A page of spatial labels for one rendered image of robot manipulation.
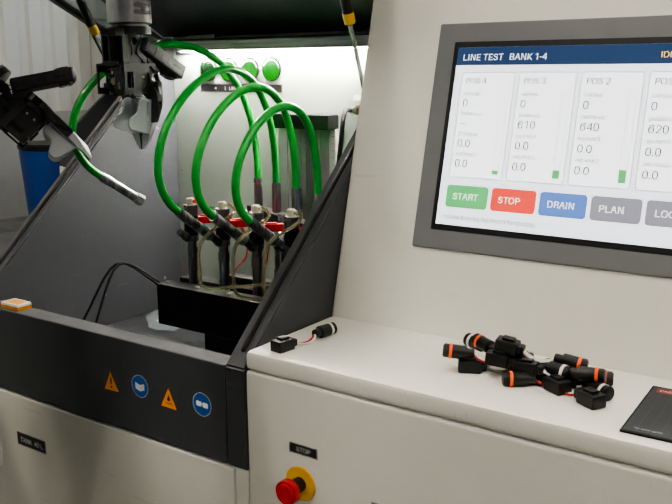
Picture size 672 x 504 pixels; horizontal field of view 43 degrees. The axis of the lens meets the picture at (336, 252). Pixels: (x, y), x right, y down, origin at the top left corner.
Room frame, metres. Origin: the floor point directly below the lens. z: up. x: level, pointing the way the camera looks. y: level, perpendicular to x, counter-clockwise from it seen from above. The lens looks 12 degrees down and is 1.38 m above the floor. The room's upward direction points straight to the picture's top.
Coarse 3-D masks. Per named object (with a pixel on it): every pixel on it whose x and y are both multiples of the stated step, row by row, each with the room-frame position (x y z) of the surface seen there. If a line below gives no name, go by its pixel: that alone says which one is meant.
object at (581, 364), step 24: (480, 336) 1.11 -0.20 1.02; (504, 336) 1.06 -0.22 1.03; (480, 360) 1.07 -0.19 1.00; (504, 360) 1.04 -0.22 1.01; (528, 360) 1.02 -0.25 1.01; (552, 360) 1.03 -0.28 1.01; (576, 360) 1.01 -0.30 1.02; (504, 384) 1.01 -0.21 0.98; (552, 384) 0.99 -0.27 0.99; (576, 384) 1.01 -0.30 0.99; (600, 384) 0.98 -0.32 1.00; (600, 408) 0.94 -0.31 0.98
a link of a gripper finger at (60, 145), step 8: (48, 128) 1.51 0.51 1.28; (56, 128) 1.51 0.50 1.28; (48, 136) 1.51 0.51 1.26; (56, 136) 1.51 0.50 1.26; (64, 136) 1.51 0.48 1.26; (72, 136) 1.51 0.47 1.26; (56, 144) 1.51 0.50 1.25; (64, 144) 1.51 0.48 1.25; (72, 144) 1.51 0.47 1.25; (80, 144) 1.52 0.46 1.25; (48, 152) 1.50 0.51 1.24; (56, 152) 1.50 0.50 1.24; (64, 152) 1.51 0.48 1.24; (88, 152) 1.53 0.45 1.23
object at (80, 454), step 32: (0, 416) 1.52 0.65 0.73; (32, 416) 1.46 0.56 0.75; (64, 416) 1.41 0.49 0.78; (32, 448) 1.46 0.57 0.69; (64, 448) 1.41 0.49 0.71; (96, 448) 1.36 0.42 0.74; (128, 448) 1.31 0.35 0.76; (160, 448) 1.27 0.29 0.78; (0, 480) 1.53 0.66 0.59; (32, 480) 1.47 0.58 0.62; (64, 480) 1.41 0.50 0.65; (96, 480) 1.36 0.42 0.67; (128, 480) 1.32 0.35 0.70; (160, 480) 1.27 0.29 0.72; (192, 480) 1.23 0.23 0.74; (224, 480) 1.19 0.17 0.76
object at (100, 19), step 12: (60, 0) 5.25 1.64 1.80; (72, 0) 5.12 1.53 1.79; (96, 0) 4.87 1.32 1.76; (72, 12) 5.31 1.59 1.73; (96, 12) 5.11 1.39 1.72; (96, 24) 5.38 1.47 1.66; (108, 24) 5.24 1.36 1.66; (144, 36) 5.10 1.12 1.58; (156, 36) 4.90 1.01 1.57; (108, 96) 5.46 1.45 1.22; (96, 108) 5.42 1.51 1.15; (108, 108) 5.46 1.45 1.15; (84, 120) 5.37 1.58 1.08; (96, 120) 5.41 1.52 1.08; (84, 132) 5.37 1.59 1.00; (72, 156) 5.07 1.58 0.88; (60, 168) 5.29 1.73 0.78
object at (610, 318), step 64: (384, 0) 1.44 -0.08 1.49; (448, 0) 1.37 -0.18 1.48; (512, 0) 1.31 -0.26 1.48; (576, 0) 1.25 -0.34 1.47; (640, 0) 1.20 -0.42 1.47; (384, 64) 1.41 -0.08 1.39; (384, 128) 1.38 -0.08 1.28; (384, 192) 1.35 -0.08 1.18; (384, 256) 1.32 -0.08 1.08; (448, 256) 1.26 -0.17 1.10; (384, 320) 1.29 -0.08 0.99; (448, 320) 1.23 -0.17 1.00; (512, 320) 1.18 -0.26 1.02; (576, 320) 1.13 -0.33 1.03; (640, 320) 1.08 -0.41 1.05; (256, 384) 1.15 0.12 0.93; (256, 448) 1.15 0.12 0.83; (320, 448) 1.09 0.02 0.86; (384, 448) 1.03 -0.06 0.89; (448, 448) 0.98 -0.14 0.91; (512, 448) 0.93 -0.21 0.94
